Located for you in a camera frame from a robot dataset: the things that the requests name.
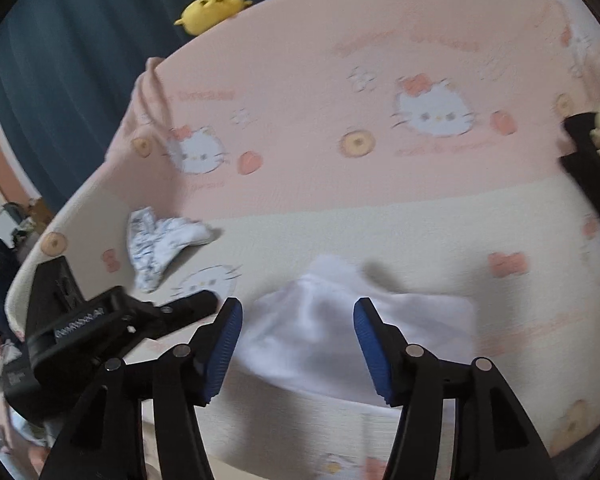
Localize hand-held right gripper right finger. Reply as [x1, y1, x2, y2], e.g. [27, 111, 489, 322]
[354, 297, 551, 480]

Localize black folded garment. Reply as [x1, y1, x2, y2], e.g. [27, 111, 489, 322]
[559, 110, 600, 242]

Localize white shirt with navy trim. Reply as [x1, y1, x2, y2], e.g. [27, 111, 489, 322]
[235, 255, 479, 412]

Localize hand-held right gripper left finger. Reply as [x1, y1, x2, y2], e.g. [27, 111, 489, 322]
[39, 297, 244, 480]

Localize dark blue curtain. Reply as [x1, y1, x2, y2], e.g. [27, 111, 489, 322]
[0, 0, 357, 202]

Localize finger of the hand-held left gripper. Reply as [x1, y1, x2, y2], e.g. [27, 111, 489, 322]
[145, 289, 221, 329]

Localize yellow plush toy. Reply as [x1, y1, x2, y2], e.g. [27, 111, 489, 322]
[175, 0, 254, 37]

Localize patterned pajama pants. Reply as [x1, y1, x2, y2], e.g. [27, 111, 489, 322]
[0, 340, 57, 463]

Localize small white blue-patterned cloth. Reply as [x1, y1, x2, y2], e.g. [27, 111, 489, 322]
[126, 207, 214, 294]

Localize pink cream printed blanket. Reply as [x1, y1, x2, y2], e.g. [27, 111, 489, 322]
[5, 0, 600, 480]

